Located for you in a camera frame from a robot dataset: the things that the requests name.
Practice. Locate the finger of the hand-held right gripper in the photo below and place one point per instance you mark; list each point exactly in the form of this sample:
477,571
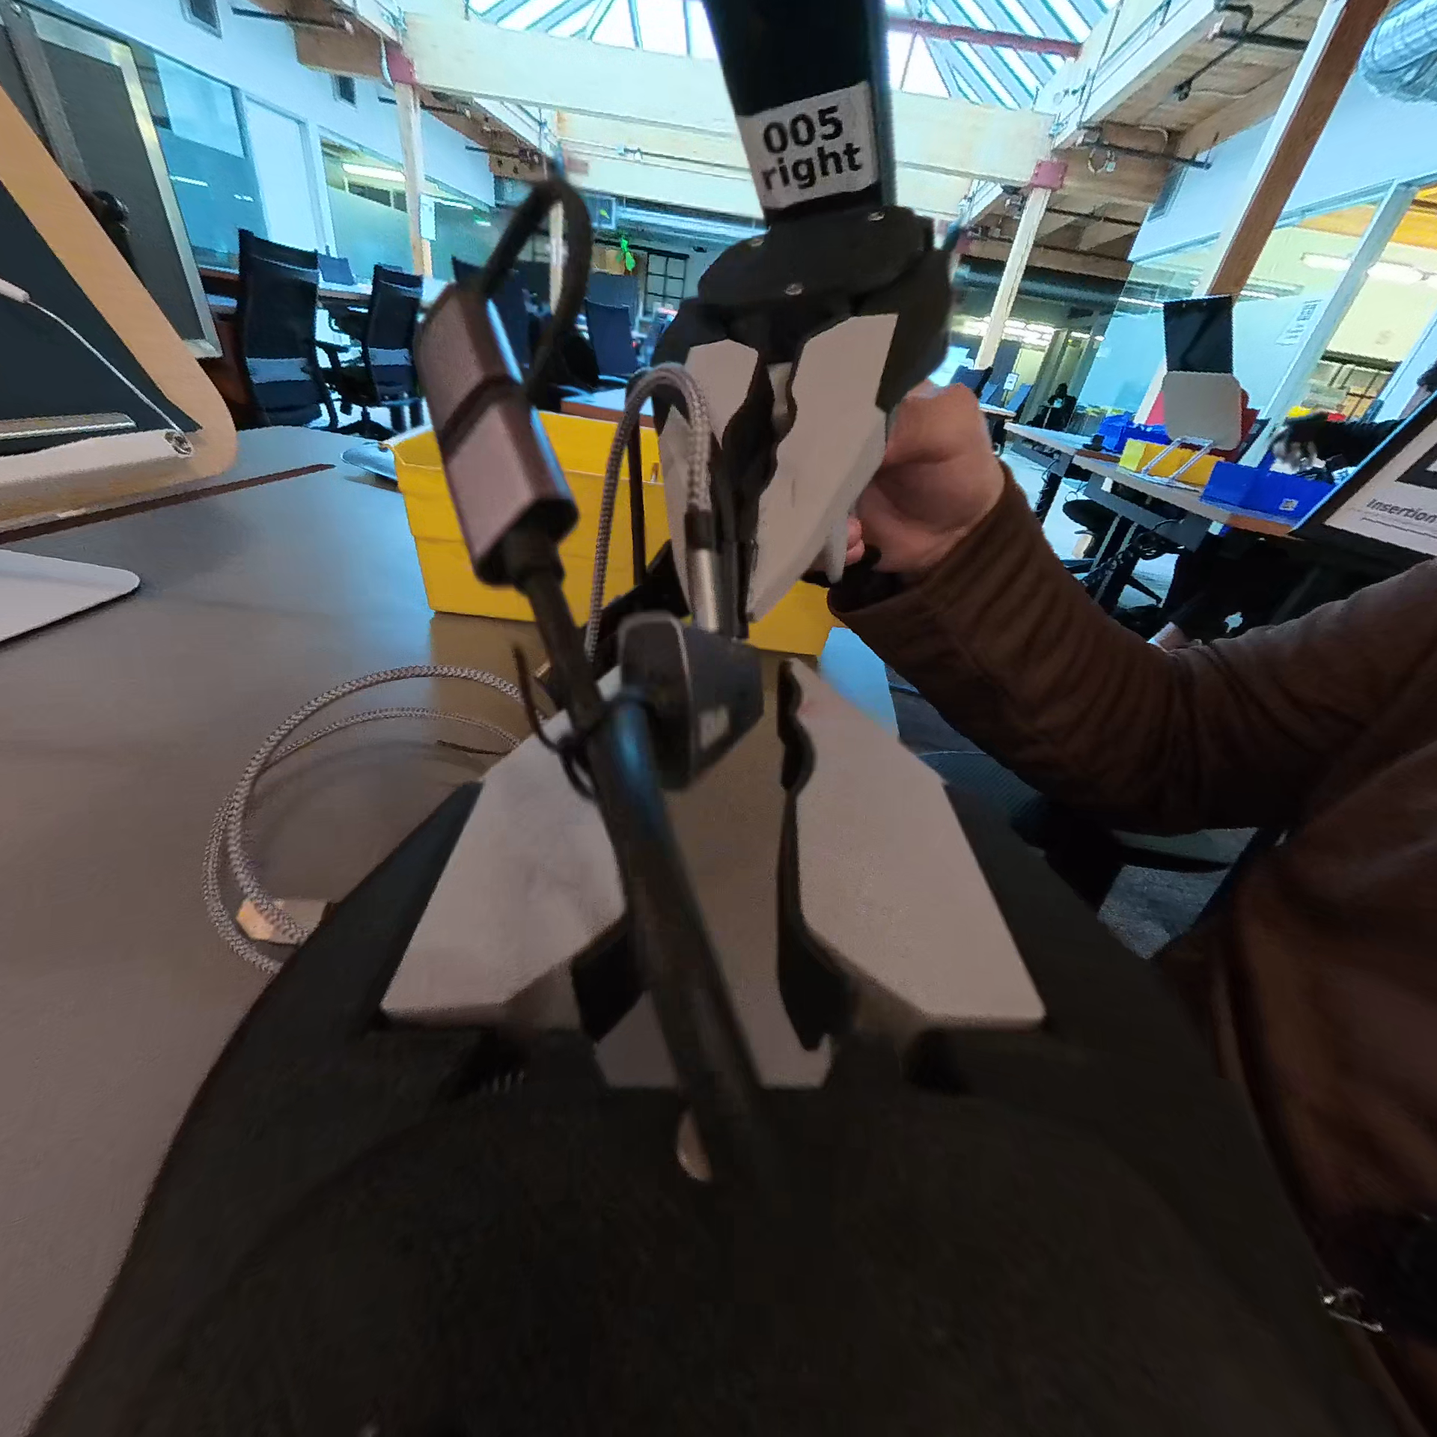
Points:
685,427
830,450

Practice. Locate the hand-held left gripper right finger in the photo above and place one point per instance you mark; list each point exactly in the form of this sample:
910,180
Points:
900,900

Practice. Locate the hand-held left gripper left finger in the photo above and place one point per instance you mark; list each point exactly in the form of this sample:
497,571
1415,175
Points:
505,887

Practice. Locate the grey metal plug with loop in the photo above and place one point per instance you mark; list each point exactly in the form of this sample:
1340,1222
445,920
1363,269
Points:
494,450

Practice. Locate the person's right forearm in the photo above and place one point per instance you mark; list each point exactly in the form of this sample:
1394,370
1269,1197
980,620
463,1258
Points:
1124,696

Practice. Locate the person's right hand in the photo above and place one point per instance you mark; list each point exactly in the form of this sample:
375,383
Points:
932,483

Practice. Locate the office desk with black legs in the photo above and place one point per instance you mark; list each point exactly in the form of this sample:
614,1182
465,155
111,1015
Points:
1078,472

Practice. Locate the yellow plastic bin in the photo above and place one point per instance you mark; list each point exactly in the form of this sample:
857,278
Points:
451,586

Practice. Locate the blue plastic bin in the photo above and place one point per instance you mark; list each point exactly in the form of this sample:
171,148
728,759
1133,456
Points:
1269,494
1129,432

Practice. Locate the silver computer mouse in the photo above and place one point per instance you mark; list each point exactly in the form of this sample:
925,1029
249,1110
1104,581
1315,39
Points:
370,461

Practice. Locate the small yellow bin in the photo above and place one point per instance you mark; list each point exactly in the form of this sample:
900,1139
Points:
1168,463

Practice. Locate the black and white panel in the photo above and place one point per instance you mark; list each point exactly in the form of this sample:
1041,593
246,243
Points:
1201,370

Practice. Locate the person's torso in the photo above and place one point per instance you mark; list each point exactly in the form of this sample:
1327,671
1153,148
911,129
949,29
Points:
1324,1065

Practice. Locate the framed marker sign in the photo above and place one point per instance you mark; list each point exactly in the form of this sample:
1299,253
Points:
1397,494

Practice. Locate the computer monitor on silver stand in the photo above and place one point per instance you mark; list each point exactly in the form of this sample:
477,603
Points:
67,336

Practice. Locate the silver ventilation duct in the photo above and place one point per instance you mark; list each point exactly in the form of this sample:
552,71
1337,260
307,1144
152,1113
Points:
1404,46

